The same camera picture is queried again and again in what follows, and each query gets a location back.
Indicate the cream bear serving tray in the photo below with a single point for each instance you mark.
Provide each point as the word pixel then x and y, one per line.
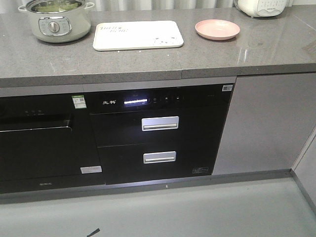
pixel 111 36

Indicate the pink round plate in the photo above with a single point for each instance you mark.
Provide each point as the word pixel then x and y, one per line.
pixel 215 29

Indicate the green lettuce leaf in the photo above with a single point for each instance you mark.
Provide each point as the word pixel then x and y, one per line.
pixel 50 6

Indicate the black drawer sterilizer cabinet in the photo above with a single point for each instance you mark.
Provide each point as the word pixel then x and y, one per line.
pixel 159 133

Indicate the black built-in oven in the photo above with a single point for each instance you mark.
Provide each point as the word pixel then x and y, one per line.
pixel 47 142

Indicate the small black floor strip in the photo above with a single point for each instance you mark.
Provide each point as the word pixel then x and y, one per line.
pixel 93 232

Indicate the pale green electric cooking pot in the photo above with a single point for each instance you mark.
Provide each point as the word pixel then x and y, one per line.
pixel 59 27

